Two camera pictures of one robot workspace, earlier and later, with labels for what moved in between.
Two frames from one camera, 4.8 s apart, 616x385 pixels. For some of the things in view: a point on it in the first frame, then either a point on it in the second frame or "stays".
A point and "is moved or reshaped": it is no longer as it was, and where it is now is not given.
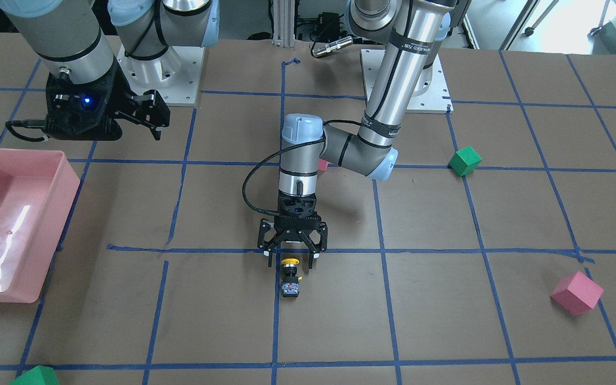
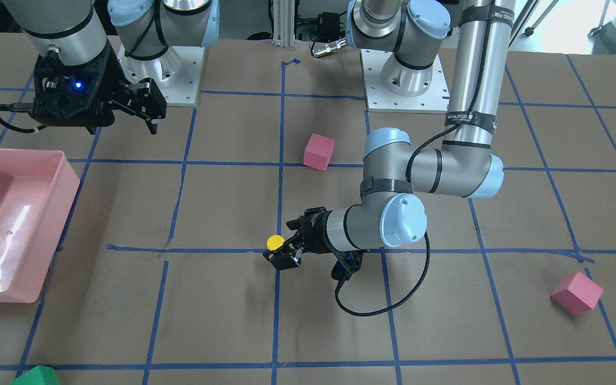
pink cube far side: x=577 y=293 stays
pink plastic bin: x=17 y=202 stays
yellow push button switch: x=290 y=281 is moved or reshaped
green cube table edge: x=38 y=375 stays
